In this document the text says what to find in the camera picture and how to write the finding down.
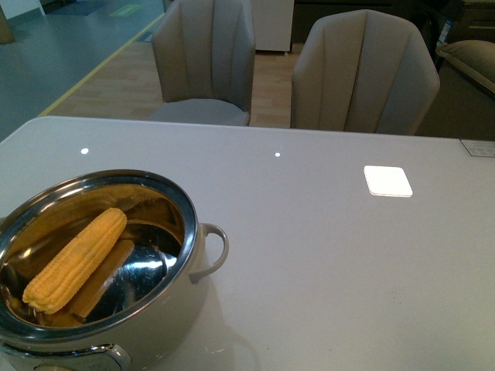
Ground table label sticker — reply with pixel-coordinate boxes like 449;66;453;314
460;139;495;158

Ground yellow corn cob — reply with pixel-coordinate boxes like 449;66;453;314
22;208;127;314

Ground left beige upholstered chair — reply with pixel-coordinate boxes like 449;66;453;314
149;0;255;126

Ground white cabinet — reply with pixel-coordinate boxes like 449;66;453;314
252;0;294;52

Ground beige upholstered chair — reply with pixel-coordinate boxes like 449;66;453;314
149;0;255;126
290;9;440;135

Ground right beige upholstered chair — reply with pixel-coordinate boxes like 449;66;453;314
290;9;440;135

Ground beige sofa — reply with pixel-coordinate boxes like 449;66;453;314
435;40;494;94

